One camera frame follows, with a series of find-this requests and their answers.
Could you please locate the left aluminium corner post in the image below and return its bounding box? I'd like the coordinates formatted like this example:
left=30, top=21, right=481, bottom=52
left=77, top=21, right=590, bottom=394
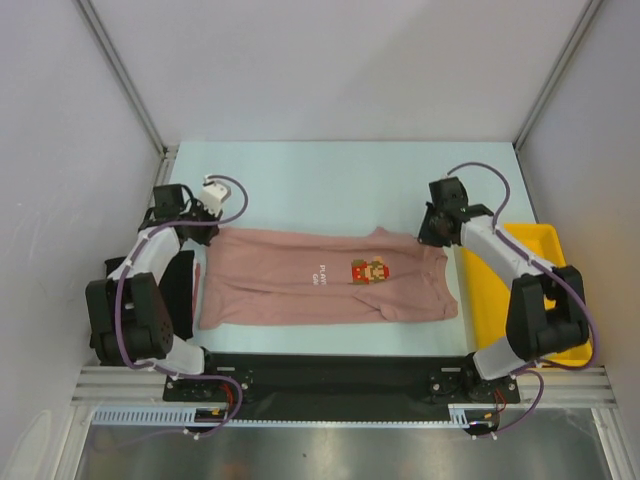
left=72, top=0, right=168, bottom=158

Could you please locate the pink t shirt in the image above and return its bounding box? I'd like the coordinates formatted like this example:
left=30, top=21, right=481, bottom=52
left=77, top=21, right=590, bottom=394
left=199, top=227, right=458, bottom=330

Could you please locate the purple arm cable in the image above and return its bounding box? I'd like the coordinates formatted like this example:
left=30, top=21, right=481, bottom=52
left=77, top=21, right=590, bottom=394
left=115, top=173, right=250, bottom=371
left=446, top=162, right=601, bottom=369

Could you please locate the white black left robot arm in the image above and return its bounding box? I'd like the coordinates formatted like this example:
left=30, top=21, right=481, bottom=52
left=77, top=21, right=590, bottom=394
left=85, top=180, right=231, bottom=400

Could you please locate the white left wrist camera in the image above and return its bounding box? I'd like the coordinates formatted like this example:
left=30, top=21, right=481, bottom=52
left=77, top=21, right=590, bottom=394
left=198, top=176, right=231, bottom=217

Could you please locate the yellow plastic tray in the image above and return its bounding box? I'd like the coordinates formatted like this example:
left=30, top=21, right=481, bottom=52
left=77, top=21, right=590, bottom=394
left=463, top=217, right=566, bottom=349

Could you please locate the white slotted cable duct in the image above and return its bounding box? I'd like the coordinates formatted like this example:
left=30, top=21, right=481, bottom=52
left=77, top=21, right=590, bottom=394
left=92, top=405, right=499, bottom=430

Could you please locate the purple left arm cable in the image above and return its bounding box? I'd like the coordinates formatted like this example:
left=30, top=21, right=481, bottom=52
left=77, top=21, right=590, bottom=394
left=115, top=173, right=250, bottom=371

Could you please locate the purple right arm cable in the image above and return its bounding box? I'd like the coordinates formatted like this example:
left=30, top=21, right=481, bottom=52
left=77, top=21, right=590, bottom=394
left=446, top=162, right=601, bottom=369

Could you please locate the aluminium frame rail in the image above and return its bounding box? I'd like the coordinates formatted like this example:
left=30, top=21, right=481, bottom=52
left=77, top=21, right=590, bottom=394
left=71, top=366, right=617, bottom=408

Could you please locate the aluminium corner post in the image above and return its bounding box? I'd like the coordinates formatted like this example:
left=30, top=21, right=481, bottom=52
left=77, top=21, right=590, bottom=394
left=513, top=0, right=609, bottom=151
left=72, top=0, right=168, bottom=158

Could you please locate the right aluminium corner post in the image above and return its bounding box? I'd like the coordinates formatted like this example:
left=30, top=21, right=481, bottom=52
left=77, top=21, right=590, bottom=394
left=513, top=0, right=609, bottom=151

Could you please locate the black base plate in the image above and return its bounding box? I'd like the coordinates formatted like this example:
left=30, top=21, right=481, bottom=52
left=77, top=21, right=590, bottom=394
left=163, top=353, right=520, bottom=412

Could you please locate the folded black t shirt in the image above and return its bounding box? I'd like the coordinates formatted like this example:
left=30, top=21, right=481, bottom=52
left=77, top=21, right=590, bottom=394
left=103, top=249, right=197, bottom=344

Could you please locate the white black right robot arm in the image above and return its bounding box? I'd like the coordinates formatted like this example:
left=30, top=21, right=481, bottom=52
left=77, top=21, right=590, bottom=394
left=418, top=177, right=591, bottom=401

